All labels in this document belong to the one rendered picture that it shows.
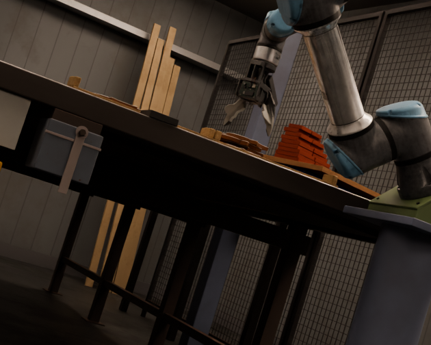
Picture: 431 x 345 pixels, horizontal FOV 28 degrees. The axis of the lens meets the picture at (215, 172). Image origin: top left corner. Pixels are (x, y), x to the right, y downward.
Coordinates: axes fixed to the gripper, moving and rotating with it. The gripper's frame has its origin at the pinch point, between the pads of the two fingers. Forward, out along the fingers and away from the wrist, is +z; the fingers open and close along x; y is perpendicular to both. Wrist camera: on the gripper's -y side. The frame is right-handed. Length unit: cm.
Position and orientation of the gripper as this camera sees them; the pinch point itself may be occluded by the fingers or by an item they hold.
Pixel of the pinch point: (246, 132)
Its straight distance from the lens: 247.2
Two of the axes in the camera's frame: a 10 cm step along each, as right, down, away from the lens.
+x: 8.4, 2.2, -5.0
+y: -4.6, -2.2, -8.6
